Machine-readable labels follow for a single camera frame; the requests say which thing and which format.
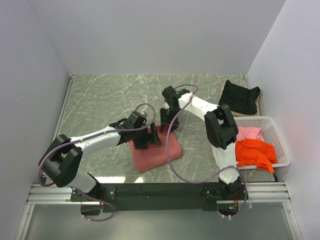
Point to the pink t shirt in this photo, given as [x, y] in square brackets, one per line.
[254, 133]

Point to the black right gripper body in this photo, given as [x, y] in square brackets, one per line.
[172, 114]

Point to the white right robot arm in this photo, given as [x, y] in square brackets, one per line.
[221, 130]

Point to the beige folded t shirt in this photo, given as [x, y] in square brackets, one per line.
[250, 113]

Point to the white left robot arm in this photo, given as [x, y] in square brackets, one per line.
[62, 159]

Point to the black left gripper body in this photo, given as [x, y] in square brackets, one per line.
[142, 135]

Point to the dusty red polo shirt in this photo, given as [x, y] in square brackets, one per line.
[155, 155]

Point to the black folded t shirt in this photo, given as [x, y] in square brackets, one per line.
[240, 97]

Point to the white plastic laundry basket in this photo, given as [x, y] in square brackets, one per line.
[271, 135]

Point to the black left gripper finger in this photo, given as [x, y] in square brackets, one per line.
[140, 146]
[153, 137]

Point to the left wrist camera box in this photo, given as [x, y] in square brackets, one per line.
[137, 119]

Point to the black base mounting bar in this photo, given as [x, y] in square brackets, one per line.
[160, 196]

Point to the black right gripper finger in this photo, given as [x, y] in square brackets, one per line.
[163, 118]
[175, 125]

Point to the orange t shirt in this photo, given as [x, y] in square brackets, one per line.
[254, 152]

